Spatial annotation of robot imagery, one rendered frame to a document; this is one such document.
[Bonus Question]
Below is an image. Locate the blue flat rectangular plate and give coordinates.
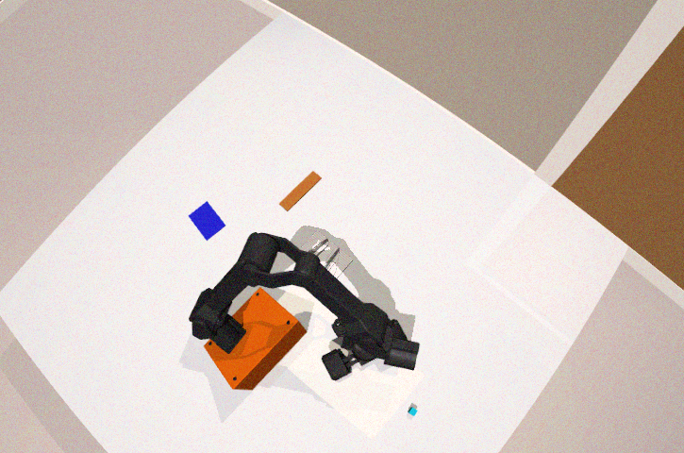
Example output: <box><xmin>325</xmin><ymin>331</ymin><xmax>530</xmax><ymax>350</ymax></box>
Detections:
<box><xmin>189</xmin><ymin>202</ymin><xmax>225</xmax><ymax>241</ymax></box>

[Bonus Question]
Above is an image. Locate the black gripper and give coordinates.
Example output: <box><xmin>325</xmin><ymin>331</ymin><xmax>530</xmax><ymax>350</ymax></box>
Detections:
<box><xmin>322</xmin><ymin>319</ymin><xmax>407</xmax><ymax>380</ymax></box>

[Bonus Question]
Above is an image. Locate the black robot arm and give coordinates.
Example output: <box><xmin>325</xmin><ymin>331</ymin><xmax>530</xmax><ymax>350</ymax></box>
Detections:
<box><xmin>189</xmin><ymin>232</ymin><xmax>420</xmax><ymax>371</ymax></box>

